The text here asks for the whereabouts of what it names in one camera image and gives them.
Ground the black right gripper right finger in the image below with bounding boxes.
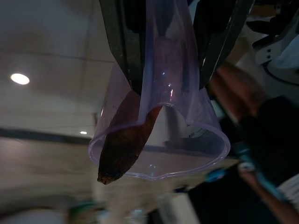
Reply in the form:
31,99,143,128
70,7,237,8
192,0,254,91

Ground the orange carrot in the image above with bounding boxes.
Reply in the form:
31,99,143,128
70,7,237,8
97,92,163,185

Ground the clear purple measuring cup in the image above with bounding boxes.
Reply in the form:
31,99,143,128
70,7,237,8
88,0,231,182

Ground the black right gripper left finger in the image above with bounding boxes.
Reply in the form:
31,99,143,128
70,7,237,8
99,0,150,98

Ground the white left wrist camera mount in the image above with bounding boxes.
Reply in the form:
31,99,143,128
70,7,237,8
253,30,299,77

